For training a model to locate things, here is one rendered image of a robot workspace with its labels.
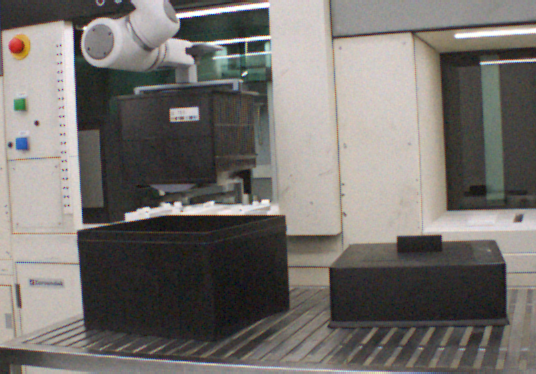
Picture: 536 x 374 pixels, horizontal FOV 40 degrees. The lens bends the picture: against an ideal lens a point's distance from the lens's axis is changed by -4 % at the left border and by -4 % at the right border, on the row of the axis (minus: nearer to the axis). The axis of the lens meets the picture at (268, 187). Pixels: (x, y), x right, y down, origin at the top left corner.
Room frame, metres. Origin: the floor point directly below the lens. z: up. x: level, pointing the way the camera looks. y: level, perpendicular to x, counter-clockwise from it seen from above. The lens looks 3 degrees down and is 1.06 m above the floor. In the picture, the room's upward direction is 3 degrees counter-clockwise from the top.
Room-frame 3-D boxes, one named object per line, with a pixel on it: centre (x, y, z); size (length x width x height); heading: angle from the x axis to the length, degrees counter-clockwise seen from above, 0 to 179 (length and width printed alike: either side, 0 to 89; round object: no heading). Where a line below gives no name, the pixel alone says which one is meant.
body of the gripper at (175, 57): (1.47, 0.19, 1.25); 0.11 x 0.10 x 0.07; 159
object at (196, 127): (1.57, 0.16, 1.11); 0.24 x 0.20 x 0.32; 69
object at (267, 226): (1.35, 0.15, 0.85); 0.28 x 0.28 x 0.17; 61
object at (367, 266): (1.33, -0.26, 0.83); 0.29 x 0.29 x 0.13; 76
